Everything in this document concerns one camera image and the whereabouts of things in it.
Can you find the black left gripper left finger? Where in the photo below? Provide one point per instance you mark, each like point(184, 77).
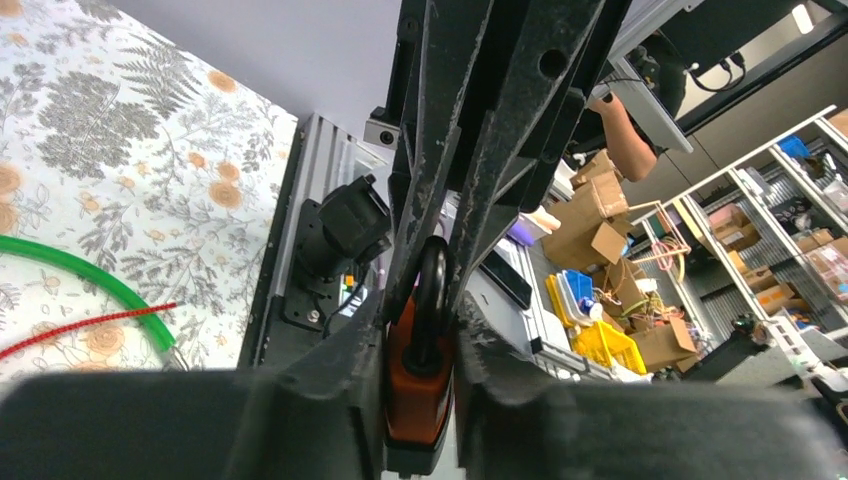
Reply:
point(319, 418)

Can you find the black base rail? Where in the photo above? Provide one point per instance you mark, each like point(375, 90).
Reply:
point(278, 265)

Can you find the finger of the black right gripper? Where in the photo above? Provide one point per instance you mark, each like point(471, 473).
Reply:
point(555, 60)
point(451, 35)

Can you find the red cable lock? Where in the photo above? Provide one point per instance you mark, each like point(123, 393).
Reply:
point(38, 338)

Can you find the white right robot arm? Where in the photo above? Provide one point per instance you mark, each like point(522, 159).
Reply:
point(483, 98)

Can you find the person forearm in background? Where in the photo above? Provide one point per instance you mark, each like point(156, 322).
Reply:
point(629, 152)

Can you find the orange padlock black shackle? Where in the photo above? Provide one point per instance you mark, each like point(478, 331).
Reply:
point(419, 370)

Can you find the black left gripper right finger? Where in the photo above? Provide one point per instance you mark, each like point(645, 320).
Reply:
point(515, 421)

